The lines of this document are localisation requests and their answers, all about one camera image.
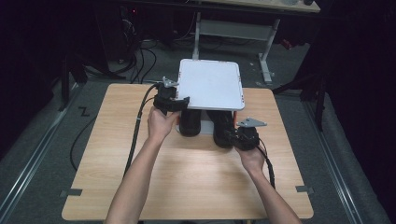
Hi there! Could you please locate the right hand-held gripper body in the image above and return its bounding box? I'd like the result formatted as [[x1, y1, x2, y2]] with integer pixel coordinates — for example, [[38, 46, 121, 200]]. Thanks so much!
[[232, 116, 268, 152]]

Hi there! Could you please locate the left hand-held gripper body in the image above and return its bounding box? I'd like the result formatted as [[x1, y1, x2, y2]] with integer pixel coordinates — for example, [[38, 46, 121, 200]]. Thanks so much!
[[152, 76, 181, 117]]

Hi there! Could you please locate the black shoe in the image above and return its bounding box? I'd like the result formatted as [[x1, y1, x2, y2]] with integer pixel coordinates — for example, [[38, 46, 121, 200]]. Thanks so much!
[[178, 108, 203, 138], [206, 109, 238, 149]]

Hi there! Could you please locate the white two-tier shoe rack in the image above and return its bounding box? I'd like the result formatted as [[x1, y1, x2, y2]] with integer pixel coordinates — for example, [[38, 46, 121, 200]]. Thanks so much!
[[175, 58, 247, 136]]

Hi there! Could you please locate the person's right hand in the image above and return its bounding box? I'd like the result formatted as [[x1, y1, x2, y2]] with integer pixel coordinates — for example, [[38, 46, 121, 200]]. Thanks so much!
[[234, 145, 268, 177]]

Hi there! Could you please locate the person's left hand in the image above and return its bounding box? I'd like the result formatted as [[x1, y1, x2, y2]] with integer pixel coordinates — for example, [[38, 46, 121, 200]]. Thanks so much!
[[147, 105, 181, 145]]

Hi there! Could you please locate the grey tape piece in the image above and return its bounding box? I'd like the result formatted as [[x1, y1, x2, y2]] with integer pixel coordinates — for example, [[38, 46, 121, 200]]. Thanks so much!
[[59, 188, 84, 199], [294, 185, 315, 196]]

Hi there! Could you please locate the black metal stand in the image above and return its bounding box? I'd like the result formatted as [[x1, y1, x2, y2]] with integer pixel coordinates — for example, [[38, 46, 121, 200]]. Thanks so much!
[[58, 51, 127, 112], [272, 73, 329, 133]]

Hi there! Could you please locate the right hand-held gripper black cable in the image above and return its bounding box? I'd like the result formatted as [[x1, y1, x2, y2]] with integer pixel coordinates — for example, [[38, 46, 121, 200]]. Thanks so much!
[[256, 138, 277, 190]]

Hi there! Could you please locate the hand-held gripper black cable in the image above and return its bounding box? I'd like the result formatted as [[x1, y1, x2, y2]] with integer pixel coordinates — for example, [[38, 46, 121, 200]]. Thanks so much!
[[122, 81, 162, 181], [256, 138, 277, 190]]

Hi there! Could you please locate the left hand-held gripper black cable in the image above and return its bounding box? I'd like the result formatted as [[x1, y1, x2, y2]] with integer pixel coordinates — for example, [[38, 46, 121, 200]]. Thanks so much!
[[122, 81, 162, 181]]

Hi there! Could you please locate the bundle of black cables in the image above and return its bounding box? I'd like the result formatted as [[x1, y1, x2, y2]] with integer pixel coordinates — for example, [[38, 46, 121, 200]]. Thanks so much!
[[117, 6, 159, 85]]

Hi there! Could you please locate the desk with white metal frame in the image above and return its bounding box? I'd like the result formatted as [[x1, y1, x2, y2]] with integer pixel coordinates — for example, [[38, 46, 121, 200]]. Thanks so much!
[[191, 0, 321, 85]]

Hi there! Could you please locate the metal floor rail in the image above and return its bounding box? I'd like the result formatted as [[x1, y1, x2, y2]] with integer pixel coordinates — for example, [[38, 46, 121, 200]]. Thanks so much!
[[302, 100, 364, 224], [0, 83, 84, 220]]

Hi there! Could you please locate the thin black floor cable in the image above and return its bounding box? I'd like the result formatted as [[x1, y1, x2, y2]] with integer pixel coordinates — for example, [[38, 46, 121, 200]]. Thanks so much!
[[69, 116, 98, 173]]

